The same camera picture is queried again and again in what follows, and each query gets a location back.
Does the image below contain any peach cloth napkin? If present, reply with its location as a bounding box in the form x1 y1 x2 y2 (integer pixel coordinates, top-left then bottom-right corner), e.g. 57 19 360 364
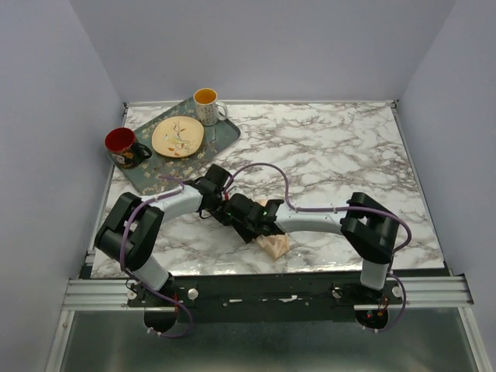
253 197 291 261

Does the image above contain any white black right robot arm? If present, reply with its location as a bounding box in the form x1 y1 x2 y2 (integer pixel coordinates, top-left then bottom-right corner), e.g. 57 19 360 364
220 192 399 304

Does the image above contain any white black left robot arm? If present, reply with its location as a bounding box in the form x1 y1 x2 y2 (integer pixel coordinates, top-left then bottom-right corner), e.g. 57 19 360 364
94 164 232 306

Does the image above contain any white mug yellow inside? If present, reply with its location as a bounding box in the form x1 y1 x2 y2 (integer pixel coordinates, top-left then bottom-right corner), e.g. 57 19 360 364
193 88 228 126

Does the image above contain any black mug red inside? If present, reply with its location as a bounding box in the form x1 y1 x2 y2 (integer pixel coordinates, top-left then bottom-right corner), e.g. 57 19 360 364
105 127 153 169

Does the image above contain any green floral tray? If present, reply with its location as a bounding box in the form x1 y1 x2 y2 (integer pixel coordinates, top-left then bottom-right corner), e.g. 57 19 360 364
112 98 240 195

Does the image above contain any cream bird plate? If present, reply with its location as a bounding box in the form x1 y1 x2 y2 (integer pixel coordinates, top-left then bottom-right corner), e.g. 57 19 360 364
152 116 205 158

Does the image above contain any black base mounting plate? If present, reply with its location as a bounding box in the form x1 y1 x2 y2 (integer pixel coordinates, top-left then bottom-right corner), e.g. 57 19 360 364
126 272 404 336

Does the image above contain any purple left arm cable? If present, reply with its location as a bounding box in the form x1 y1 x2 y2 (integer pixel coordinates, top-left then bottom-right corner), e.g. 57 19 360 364
119 174 195 338

